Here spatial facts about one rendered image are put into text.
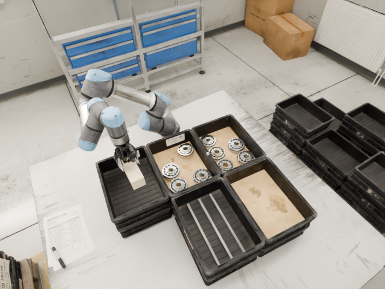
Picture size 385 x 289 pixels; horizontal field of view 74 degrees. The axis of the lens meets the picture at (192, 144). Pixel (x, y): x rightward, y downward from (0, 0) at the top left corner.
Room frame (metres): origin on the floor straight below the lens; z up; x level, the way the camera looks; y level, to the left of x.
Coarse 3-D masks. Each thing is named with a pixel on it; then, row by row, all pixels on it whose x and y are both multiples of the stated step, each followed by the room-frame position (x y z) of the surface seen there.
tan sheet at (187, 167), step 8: (160, 152) 1.02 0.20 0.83; (168, 152) 1.02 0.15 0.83; (176, 152) 1.02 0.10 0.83; (160, 160) 0.96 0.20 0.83; (168, 160) 0.96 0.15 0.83; (176, 160) 0.95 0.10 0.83; (184, 160) 0.95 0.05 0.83; (192, 160) 0.95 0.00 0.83; (200, 160) 0.95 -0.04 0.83; (160, 168) 0.90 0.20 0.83; (184, 168) 0.89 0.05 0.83; (192, 168) 0.89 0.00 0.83; (200, 168) 0.89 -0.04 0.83; (184, 176) 0.83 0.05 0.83; (192, 176) 0.83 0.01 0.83; (168, 184) 0.78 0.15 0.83; (192, 184) 0.78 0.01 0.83
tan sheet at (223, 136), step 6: (216, 132) 1.17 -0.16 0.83; (222, 132) 1.17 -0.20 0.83; (228, 132) 1.17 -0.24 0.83; (216, 138) 1.12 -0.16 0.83; (222, 138) 1.12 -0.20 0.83; (228, 138) 1.12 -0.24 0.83; (216, 144) 1.07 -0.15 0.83; (222, 144) 1.06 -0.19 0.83; (228, 150) 1.01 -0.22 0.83; (228, 156) 0.97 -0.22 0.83; (234, 156) 0.97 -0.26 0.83; (216, 162) 0.92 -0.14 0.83; (234, 162) 0.92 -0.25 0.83
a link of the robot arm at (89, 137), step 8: (80, 96) 1.08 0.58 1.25; (80, 104) 1.02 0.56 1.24; (80, 112) 0.96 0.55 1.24; (88, 112) 0.92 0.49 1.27; (80, 120) 0.88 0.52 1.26; (88, 128) 0.74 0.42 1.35; (80, 136) 0.73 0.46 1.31; (88, 136) 0.72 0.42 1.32; (96, 136) 0.72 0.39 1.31; (80, 144) 0.70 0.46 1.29; (88, 144) 0.70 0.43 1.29; (96, 144) 0.72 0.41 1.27
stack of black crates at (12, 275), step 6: (0, 252) 0.60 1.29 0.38; (6, 258) 0.58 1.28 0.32; (12, 258) 0.60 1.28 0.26; (12, 264) 0.55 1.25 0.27; (18, 264) 0.58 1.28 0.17; (12, 270) 0.52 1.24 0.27; (18, 270) 0.54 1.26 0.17; (12, 276) 0.48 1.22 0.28; (18, 276) 0.50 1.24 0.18; (12, 282) 0.44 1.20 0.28; (18, 282) 0.46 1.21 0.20; (12, 288) 0.40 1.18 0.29; (18, 288) 0.42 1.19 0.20
